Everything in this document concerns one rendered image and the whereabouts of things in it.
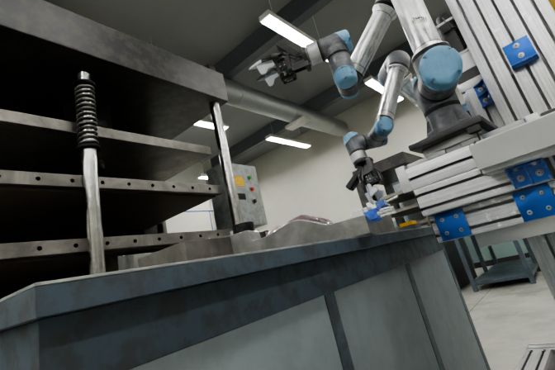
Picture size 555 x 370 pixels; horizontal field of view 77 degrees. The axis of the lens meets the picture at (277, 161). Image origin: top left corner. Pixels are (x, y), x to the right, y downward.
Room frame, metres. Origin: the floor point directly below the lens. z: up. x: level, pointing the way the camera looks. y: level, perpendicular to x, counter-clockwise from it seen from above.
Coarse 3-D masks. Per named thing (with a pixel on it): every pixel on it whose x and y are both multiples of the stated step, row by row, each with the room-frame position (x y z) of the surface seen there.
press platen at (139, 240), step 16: (48, 240) 1.17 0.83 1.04; (64, 240) 1.21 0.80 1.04; (80, 240) 1.25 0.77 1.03; (112, 240) 1.35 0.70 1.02; (128, 240) 1.40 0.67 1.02; (144, 240) 1.46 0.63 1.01; (160, 240) 1.52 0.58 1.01; (176, 240) 1.59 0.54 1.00; (0, 256) 1.06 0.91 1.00; (16, 256) 1.09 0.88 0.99; (32, 256) 1.13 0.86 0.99; (48, 256) 1.19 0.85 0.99
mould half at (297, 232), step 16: (288, 224) 1.13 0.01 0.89; (304, 224) 1.11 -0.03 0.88; (320, 224) 1.10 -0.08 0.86; (336, 224) 1.08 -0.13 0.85; (352, 224) 1.07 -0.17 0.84; (368, 224) 1.09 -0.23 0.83; (240, 240) 1.18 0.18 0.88; (256, 240) 1.16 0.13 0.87; (272, 240) 1.15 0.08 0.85; (288, 240) 1.13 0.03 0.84; (304, 240) 1.12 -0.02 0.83; (320, 240) 1.10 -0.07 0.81
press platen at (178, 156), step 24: (0, 120) 1.07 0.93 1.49; (24, 120) 1.13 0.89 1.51; (48, 120) 1.20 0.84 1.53; (0, 144) 1.23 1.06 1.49; (24, 144) 1.27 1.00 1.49; (48, 144) 1.32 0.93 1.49; (72, 144) 1.37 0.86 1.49; (120, 144) 1.48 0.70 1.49; (144, 144) 1.54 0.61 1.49; (168, 144) 1.66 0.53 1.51; (192, 144) 1.79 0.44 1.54; (0, 168) 1.43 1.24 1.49; (24, 168) 1.49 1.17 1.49; (48, 168) 1.55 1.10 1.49; (72, 168) 1.62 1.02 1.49; (120, 168) 1.77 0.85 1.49; (144, 168) 1.86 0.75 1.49; (168, 168) 1.95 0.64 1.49
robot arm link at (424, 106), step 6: (414, 78) 1.09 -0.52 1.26; (414, 84) 1.09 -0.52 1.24; (414, 90) 1.11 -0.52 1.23; (420, 96) 1.06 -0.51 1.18; (450, 96) 1.03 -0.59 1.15; (456, 96) 1.06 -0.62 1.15; (420, 102) 1.10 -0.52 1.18; (426, 102) 1.07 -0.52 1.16; (432, 102) 1.06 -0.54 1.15; (438, 102) 1.05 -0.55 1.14; (426, 108) 1.08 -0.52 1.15
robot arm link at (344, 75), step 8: (336, 56) 1.01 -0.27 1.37; (344, 56) 1.00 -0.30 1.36; (336, 64) 1.01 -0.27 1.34; (344, 64) 1.00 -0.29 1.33; (352, 64) 1.02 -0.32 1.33; (336, 72) 1.02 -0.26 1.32; (344, 72) 1.00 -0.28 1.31; (352, 72) 1.01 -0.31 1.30; (336, 80) 1.03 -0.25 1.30; (344, 80) 1.01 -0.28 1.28; (352, 80) 1.02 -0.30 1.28; (344, 88) 1.07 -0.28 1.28
